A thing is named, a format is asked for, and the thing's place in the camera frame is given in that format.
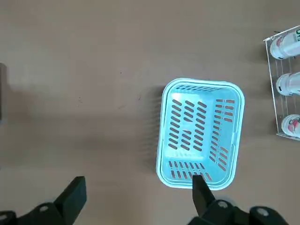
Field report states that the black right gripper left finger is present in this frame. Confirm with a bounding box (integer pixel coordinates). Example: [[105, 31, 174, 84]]
[[0, 176, 87, 225]]

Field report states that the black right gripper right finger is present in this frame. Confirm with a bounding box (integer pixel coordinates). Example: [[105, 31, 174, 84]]
[[187, 174, 290, 225]]

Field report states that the blue plastic slotted basket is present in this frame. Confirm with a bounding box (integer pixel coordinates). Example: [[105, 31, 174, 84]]
[[156, 78, 245, 190]]

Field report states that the white bottle with red label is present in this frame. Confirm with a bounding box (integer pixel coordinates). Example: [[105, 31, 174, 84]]
[[276, 72, 300, 96], [280, 114, 300, 138]]

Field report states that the clear acrylic bottle shelf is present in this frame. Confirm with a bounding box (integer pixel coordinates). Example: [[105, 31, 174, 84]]
[[262, 24, 300, 141]]

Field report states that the white bottle with green print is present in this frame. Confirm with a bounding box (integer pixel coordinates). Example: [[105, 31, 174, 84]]
[[269, 29, 300, 59]]

